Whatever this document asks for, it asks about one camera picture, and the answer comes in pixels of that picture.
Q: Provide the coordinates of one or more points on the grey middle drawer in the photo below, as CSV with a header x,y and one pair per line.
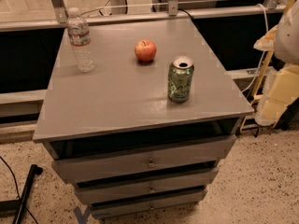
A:
x,y
127,186

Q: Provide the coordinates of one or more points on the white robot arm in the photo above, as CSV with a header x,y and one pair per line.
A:
x,y
286,39

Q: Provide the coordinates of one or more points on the grey bottom drawer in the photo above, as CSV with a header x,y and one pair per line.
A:
x,y
147,202

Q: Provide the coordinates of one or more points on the green soda can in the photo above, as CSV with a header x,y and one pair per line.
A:
x,y
180,79

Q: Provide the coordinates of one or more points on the black stand leg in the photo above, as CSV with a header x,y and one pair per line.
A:
x,y
16,208

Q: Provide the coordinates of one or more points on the grey metal railing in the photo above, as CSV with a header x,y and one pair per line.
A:
x,y
16,15

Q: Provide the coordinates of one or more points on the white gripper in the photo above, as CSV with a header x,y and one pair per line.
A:
x,y
288,37

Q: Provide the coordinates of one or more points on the grey drawer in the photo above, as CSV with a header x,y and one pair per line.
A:
x,y
147,202
143,159
127,186

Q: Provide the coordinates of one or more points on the clear plastic water bottle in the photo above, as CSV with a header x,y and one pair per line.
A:
x,y
80,40

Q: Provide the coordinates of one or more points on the grey top drawer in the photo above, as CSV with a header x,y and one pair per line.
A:
x,y
143,159

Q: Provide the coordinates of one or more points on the red apple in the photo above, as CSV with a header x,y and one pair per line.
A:
x,y
145,50

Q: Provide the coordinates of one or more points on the grey drawer cabinet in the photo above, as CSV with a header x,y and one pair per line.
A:
x,y
123,104

